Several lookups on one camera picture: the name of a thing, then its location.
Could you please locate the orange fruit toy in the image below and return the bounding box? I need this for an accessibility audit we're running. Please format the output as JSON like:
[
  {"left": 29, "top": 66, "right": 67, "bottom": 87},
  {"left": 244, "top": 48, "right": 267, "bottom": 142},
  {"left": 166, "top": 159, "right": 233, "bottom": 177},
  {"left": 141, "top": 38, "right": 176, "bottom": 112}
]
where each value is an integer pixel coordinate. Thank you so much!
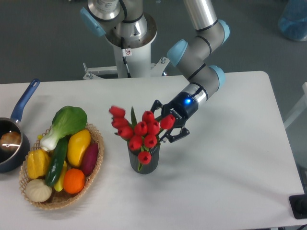
[{"left": 63, "top": 168, "right": 85, "bottom": 194}]

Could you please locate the woven wicker basket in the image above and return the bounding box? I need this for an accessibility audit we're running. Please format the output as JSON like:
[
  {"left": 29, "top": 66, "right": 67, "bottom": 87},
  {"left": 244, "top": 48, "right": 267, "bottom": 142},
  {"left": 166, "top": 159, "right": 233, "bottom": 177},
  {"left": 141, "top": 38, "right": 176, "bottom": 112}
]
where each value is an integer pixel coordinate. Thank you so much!
[{"left": 18, "top": 123, "right": 105, "bottom": 211}]

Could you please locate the blue handled saucepan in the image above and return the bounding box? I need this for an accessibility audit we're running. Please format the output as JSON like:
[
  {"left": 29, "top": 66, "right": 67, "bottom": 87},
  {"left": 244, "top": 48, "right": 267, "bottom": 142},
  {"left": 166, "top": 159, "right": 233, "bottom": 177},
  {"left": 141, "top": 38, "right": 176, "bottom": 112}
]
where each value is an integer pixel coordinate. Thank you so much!
[{"left": 0, "top": 79, "right": 40, "bottom": 173}]

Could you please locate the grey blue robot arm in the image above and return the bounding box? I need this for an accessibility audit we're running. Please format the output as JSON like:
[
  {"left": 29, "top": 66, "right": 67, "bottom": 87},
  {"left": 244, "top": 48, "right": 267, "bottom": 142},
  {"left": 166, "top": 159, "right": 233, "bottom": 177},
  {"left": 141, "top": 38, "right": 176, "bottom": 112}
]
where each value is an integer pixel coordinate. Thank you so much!
[{"left": 80, "top": 0, "right": 230, "bottom": 142}]

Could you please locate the brown bread toy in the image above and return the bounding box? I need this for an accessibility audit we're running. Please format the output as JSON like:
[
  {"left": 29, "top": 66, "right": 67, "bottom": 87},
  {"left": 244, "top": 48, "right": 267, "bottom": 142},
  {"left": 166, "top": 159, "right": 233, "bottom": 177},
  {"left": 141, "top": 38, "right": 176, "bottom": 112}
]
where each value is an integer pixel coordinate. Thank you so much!
[{"left": 0, "top": 131, "right": 21, "bottom": 151}]

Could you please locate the white steamed bun toy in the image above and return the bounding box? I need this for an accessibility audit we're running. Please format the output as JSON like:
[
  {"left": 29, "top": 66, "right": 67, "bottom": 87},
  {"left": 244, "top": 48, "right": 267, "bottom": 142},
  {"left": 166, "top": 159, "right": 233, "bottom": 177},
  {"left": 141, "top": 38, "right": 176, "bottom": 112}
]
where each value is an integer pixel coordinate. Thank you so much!
[{"left": 25, "top": 179, "right": 52, "bottom": 202}]

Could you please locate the purple sweet potato toy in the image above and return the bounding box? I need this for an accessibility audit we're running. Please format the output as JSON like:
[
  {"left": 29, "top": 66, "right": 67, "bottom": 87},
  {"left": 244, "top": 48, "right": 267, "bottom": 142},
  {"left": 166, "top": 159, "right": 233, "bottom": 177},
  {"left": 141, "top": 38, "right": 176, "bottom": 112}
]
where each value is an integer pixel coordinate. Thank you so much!
[{"left": 81, "top": 143, "right": 99, "bottom": 176}]

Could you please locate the yellow mango toy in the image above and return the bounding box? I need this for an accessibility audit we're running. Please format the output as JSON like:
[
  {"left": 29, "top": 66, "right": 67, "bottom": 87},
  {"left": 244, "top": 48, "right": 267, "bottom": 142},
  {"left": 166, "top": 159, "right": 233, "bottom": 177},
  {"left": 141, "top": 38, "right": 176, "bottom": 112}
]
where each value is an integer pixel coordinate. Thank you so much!
[{"left": 67, "top": 129, "right": 91, "bottom": 168}]

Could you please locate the dark grey ribbed vase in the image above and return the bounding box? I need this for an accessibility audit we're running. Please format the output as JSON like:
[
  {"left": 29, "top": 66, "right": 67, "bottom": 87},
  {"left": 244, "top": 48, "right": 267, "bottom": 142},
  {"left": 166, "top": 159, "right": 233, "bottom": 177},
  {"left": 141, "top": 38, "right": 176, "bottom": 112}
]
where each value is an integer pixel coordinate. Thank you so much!
[{"left": 128, "top": 146, "right": 160, "bottom": 174}]

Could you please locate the white furniture frame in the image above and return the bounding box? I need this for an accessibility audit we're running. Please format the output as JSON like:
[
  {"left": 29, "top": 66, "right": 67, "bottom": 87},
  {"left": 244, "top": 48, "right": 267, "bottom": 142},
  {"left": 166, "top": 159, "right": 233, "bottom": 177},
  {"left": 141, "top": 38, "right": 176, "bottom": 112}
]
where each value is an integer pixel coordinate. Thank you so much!
[{"left": 283, "top": 82, "right": 307, "bottom": 129}]

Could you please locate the green cucumber toy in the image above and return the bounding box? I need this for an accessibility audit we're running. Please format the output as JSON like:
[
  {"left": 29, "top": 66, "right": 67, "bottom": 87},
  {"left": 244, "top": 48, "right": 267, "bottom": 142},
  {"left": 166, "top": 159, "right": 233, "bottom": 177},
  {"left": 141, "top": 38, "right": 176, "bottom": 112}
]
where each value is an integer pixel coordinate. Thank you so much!
[{"left": 45, "top": 137, "right": 68, "bottom": 187}]

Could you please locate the yellow banana toy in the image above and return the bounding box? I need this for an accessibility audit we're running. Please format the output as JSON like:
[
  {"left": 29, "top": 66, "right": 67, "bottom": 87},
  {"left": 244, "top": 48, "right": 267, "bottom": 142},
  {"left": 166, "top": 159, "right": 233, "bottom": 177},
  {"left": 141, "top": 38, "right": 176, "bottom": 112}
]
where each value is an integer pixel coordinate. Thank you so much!
[{"left": 54, "top": 161, "right": 67, "bottom": 192}]

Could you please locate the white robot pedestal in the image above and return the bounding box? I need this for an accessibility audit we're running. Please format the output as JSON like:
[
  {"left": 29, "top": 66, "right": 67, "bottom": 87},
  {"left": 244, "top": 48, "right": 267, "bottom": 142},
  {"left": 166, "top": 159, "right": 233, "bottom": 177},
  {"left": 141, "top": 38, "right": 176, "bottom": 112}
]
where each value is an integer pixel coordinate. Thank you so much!
[{"left": 82, "top": 12, "right": 170, "bottom": 80}]

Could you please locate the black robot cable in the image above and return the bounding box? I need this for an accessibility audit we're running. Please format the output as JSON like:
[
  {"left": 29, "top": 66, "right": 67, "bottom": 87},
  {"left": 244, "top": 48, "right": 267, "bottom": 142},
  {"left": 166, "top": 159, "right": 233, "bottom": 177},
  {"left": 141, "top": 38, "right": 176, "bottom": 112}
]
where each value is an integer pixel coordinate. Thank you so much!
[{"left": 120, "top": 36, "right": 132, "bottom": 78}]

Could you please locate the red tulip bouquet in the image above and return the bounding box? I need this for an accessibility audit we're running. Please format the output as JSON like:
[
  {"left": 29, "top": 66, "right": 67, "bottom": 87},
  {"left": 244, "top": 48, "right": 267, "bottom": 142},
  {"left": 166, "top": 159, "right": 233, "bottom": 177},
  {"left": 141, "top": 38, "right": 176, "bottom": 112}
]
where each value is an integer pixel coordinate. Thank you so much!
[{"left": 108, "top": 105, "right": 177, "bottom": 172}]

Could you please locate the green bok choy toy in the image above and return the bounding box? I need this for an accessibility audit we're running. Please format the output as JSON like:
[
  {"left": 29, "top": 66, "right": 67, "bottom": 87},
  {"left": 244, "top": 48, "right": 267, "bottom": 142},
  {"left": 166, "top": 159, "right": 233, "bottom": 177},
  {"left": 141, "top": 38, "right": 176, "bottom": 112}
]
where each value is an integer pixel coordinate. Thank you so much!
[{"left": 40, "top": 106, "right": 87, "bottom": 151}]

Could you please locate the yellow bell pepper toy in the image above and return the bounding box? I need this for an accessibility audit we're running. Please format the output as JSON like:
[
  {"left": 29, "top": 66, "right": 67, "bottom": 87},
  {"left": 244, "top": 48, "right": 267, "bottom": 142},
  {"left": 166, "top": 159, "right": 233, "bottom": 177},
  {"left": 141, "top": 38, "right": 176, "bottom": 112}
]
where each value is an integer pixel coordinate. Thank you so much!
[{"left": 27, "top": 149, "right": 50, "bottom": 179}]

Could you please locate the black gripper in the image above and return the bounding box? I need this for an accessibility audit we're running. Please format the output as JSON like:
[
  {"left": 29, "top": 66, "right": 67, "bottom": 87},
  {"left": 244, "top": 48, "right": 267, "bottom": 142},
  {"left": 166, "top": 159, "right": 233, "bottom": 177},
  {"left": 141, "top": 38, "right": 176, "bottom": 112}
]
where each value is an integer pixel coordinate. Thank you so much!
[{"left": 150, "top": 92, "right": 198, "bottom": 143}]

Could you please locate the black device at edge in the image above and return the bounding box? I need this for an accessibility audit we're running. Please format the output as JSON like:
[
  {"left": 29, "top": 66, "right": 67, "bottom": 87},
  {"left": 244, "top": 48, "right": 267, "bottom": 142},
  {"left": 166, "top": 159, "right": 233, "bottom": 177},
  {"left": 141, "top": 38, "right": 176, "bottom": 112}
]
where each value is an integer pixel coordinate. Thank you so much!
[{"left": 289, "top": 194, "right": 307, "bottom": 219}]

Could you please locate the blue translucent container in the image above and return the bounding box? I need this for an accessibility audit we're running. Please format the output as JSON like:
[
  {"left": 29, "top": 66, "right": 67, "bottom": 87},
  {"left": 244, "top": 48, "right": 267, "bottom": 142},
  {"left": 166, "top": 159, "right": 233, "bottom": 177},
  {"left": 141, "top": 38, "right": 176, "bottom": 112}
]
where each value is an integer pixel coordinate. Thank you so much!
[{"left": 278, "top": 0, "right": 307, "bottom": 41}]

